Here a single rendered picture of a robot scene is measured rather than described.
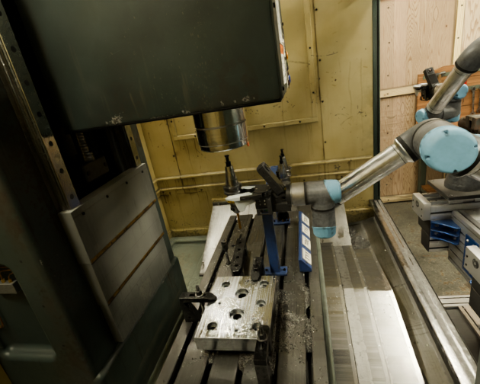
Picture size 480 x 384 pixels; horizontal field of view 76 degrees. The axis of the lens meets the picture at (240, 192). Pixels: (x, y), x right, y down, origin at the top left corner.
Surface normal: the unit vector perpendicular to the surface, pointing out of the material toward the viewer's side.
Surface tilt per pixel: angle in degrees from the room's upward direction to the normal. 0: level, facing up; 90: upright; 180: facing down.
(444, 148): 86
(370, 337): 8
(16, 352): 17
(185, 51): 90
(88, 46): 90
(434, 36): 90
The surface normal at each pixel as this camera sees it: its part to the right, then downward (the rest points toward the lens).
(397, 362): -0.19, -0.85
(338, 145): -0.18, 0.39
